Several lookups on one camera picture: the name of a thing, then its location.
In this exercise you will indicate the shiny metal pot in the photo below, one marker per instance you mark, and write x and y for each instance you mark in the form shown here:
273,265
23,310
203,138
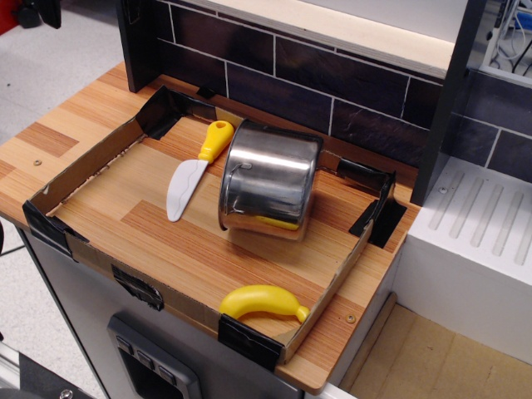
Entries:
267,184

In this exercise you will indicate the cardboard fence with black tape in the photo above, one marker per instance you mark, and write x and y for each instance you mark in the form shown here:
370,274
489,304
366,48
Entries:
108,209

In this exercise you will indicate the yellow plastic toy banana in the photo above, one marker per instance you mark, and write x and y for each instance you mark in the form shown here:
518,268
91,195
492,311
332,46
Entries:
263,298

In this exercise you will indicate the grey toy oven panel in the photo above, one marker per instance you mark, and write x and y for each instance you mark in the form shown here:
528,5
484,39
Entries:
152,371

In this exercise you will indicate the white toy sink drainboard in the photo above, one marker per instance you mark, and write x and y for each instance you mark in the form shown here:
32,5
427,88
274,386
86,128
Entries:
466,263

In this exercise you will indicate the yellow handled toy knife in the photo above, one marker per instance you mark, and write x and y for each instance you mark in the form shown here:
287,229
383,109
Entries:
189,172

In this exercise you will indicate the dark grey shelf post left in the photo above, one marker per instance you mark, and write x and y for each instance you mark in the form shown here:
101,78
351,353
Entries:
139,42

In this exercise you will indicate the dark grey shelf post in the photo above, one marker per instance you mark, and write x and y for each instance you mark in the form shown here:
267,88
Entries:
139,42
430,167

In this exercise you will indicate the dark grey shelf post right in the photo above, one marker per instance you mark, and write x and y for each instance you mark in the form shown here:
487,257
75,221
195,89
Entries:
430,167

